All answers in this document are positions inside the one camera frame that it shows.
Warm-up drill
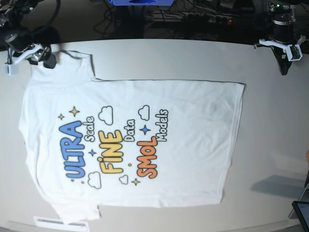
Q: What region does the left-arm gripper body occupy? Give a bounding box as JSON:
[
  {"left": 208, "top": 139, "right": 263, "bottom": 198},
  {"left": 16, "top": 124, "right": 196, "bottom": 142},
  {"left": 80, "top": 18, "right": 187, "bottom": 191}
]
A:
[{"left": 272, "top": 21, "right": 294, "bottom": 46}]

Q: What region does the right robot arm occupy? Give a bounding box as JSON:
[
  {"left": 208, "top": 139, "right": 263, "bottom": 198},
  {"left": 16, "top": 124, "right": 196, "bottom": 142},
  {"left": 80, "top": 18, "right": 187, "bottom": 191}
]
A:
[{"left": 0, "top": 0, "right": 61, "bottom": 75}]

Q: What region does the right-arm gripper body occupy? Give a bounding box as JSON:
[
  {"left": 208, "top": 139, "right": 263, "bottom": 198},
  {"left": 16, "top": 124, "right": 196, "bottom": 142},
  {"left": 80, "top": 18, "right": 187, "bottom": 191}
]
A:
[{"left": 6, "top": 32, "right": 52, "bottom": 63}]

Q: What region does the blue camera stand base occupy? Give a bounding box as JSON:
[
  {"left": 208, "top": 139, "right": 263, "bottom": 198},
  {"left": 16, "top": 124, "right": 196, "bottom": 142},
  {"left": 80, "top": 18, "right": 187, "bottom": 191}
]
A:
[{"left": 109, "top": 0, "right": 174, "bottom": 6}]

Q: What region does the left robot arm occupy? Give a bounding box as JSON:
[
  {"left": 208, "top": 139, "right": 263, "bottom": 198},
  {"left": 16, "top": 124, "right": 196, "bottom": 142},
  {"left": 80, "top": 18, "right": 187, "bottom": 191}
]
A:
[{"left": 267, "top": 0, "right": 301, "bottom": 75}]

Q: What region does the white printed T-shirt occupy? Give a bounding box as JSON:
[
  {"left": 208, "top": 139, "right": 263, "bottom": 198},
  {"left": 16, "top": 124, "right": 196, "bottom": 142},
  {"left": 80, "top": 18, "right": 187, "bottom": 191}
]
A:
[{"left": 19, "top": 52, "right": 245, "bottom": 224}]

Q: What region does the white paper label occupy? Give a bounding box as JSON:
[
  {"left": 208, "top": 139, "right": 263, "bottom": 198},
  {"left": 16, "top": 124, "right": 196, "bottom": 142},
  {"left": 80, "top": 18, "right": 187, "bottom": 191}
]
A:
[{"left": 33, "top": 217, "right": 90, "bottom": 232}]

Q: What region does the black tablet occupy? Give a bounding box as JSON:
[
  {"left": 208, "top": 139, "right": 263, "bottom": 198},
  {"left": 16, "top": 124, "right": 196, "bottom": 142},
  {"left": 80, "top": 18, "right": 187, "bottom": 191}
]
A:
[{"left": 292, "top": 201, "right": 309, "bottom": 232}]

